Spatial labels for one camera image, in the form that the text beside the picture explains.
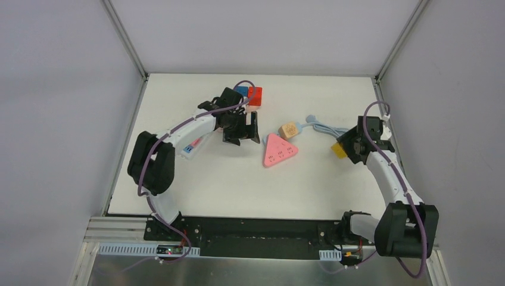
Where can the blue cube socket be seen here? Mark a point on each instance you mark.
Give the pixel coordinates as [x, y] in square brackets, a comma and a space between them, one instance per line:
[243, 90]

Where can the yellow cube socket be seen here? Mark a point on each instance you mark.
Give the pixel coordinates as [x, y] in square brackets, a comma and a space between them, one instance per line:
[338, 150]

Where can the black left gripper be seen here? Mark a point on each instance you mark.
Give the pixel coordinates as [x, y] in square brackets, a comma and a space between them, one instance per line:
[240, 128]

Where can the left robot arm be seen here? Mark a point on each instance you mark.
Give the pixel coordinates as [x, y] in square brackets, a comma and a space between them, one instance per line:
[153, 159]

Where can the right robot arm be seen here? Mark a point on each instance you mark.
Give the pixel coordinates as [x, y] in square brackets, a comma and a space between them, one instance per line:
[406, 230]

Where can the white power strip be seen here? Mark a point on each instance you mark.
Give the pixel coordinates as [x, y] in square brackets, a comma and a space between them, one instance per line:
[189, 152]

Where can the pink plug adapter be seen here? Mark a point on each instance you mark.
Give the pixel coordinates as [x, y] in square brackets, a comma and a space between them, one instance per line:
[196, 142]

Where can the pink round socket base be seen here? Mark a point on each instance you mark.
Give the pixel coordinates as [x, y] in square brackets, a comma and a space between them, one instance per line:
[251, 108]

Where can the red cube socket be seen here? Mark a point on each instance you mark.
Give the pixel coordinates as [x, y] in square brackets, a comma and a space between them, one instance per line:
[255, 96]

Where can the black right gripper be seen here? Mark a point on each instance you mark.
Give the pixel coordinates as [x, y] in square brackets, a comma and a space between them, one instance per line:
[352, 145]

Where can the tan cube socket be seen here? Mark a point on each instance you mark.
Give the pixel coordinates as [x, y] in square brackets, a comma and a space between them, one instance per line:
[288, 130]

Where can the aluminium frame rail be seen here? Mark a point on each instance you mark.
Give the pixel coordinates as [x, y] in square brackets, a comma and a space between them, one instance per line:
[115, 229]

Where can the pink triangular power strip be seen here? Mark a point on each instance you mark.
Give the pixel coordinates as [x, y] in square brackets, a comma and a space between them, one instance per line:
[277, 150]

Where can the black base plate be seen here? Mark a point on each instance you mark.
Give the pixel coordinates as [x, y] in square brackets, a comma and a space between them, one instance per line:
[260, 238]

